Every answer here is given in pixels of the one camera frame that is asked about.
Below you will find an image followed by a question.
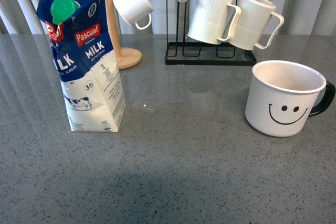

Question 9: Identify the white smiley face mug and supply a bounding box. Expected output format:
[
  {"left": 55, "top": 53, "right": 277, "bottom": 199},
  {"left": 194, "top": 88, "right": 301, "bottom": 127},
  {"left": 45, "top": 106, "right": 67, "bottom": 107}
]
[{"left": 245, "top": 60, "right": 335, "bottom": 137}]

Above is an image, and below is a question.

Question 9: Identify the blue white milk carton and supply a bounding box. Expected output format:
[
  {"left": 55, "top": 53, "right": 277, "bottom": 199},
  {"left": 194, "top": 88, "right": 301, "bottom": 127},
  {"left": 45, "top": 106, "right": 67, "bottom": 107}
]
[{"left": 36, "top": 0, "right": 125, "bottom": 132}]

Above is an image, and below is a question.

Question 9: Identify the wooden mug tree stand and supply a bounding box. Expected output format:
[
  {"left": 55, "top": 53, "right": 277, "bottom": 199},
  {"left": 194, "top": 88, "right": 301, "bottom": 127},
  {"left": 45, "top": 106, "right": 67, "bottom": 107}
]
[{"left": 105, "top": 0, "right": 142, "bottom": 70}]

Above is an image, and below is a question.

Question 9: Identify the white ribbed mug left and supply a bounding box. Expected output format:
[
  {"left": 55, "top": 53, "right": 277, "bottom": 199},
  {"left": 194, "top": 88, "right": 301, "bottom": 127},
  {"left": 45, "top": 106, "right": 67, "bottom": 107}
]
[{"left": 187, "top": 0, "right": 241, "bottom": 45}]

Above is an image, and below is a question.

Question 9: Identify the white ribbed mug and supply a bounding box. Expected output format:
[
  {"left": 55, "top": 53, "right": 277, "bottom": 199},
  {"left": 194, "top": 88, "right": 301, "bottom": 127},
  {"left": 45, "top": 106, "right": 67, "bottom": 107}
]
[
  {"left": 229, "top": 0, "right": 285, "bottom": 50},
  {"left": 187, "top": 0, "right": 241, "bottom": 45}
]

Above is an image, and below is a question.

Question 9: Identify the small white hanging mug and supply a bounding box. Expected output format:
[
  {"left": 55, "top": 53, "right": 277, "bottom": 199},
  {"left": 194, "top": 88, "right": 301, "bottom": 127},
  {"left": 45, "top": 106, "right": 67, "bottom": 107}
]
[{"left": 113, "top": 0, "right": 154, "bottom": 30}]

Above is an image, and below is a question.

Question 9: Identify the white ribbed mug right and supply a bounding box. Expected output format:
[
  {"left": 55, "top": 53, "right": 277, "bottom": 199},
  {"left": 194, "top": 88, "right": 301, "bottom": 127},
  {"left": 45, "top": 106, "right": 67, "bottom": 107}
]
[{"left": 229, "top": 0, "right": 285, "bottom": 50}]

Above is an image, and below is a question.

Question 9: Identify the black wire mug rack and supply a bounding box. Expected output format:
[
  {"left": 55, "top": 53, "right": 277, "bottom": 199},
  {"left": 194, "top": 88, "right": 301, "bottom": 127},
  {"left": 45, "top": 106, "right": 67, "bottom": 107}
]
[{"left": 165, "top": 0, "right": 257, "bottom": 66}]

